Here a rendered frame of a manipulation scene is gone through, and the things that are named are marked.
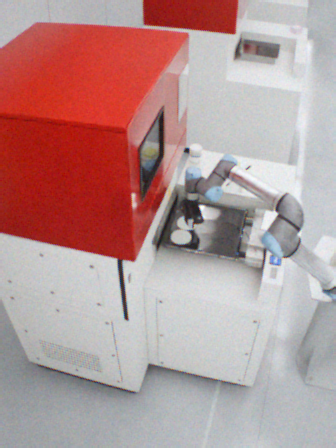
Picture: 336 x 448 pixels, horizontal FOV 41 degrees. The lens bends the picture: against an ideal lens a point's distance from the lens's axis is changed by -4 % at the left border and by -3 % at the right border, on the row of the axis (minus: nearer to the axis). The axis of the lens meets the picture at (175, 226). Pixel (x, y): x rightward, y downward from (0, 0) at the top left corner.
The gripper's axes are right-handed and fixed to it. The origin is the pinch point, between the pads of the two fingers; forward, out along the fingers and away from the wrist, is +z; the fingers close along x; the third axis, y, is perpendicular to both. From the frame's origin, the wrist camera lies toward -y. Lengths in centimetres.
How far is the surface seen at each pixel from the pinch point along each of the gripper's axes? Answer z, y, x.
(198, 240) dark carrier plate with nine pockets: 1.4, -7.3, 0.5
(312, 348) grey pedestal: 72, -57, -54
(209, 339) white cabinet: 41, -39, 9
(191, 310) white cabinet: 19.2, -32.1, 16.5
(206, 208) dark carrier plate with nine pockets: 1.4, 11.5, -14.4
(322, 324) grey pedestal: 47, -56, -54
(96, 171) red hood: -72, -27, 52
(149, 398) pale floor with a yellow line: 91, -34, 42
